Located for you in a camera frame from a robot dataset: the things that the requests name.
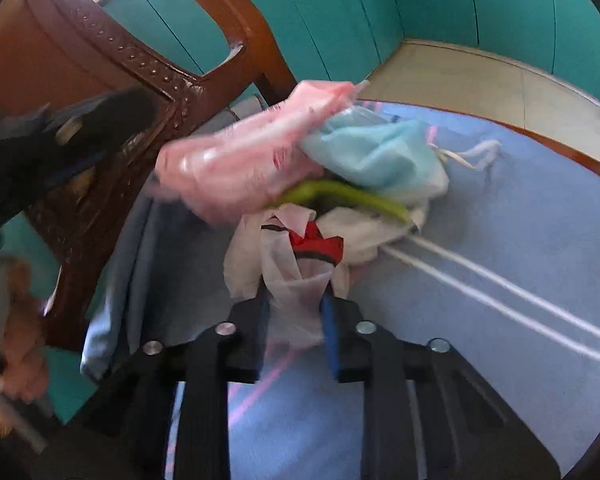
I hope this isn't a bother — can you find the teal lower kitchen cabinet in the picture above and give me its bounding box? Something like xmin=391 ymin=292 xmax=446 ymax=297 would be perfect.
xmin=97 ymin=0 xmax=600 ymax=108

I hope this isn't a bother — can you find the green banana peel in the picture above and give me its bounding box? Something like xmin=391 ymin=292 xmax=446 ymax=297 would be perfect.
xmin=272 ymin=180 xmax=411 ymax=222

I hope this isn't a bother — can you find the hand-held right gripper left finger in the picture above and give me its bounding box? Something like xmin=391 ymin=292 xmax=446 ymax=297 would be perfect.
xmin=82 ymin=295 xmax=273 ymax=480

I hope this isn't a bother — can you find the blue face mask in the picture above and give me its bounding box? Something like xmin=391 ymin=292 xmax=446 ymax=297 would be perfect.
xmin=300 ymin=105 xmax=502 ymax=202

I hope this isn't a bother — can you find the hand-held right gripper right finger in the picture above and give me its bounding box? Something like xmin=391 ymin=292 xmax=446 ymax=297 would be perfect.
xmin=320 ymin=294 xmax=563 ymax=480

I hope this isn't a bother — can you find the carved brown wooden chair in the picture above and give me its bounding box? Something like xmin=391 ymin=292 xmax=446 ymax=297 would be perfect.
xmin=0 ymin=0 xmax=301 ymax=351

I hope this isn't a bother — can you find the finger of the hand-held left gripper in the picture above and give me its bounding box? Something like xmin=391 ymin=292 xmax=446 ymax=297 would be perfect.
xmin=40 ymin=87 xmax=158 ymax=191

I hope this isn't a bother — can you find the pink plastic bag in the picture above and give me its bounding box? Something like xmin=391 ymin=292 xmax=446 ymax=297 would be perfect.
xmin=152 ymin=79 xmax=371 ymax=226

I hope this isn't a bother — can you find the white plastic bag red print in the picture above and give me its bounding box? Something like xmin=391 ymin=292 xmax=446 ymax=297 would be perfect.
xmin=223 ymin=202 xmax=426 ymax=351

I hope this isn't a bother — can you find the person's left hand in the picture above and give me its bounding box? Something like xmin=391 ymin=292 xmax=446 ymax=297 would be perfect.
xmin=0 ymin=262 xmax=52 ymax=405

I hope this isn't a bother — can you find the blue tablecloth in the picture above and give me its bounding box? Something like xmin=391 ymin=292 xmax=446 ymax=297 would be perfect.
xmin=80 ymin=100 xmax=600 ymax=480

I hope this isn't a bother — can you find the round wooden table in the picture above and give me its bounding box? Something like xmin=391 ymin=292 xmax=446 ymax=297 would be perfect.
xmin=355 ymin=97 xmax=600 ymax=191

